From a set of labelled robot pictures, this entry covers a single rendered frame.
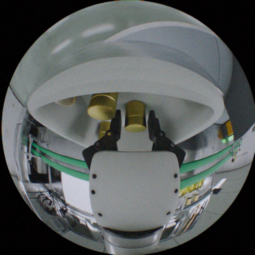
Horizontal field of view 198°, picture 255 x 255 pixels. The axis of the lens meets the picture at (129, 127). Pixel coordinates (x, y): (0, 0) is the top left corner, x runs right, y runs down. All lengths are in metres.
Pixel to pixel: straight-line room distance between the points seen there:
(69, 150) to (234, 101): 0.56
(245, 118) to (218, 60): 0.13
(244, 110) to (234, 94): 0.05
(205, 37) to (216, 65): 0.06
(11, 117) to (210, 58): 3.61
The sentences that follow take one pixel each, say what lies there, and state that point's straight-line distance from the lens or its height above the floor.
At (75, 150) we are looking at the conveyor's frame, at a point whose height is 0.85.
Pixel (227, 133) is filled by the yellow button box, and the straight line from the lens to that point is 0.53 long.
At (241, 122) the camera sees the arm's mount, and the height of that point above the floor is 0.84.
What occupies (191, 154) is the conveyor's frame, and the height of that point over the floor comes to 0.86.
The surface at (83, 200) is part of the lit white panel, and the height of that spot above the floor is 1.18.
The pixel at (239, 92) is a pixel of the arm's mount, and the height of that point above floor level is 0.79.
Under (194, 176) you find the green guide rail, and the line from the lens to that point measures 0.30.
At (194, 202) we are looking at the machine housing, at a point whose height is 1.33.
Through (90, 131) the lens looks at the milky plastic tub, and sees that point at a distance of 0.19.
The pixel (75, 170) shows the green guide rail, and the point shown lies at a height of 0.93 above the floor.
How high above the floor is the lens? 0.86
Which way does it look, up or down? 22 degrees down
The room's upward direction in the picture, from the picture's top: 178 degrees counter-clockwise
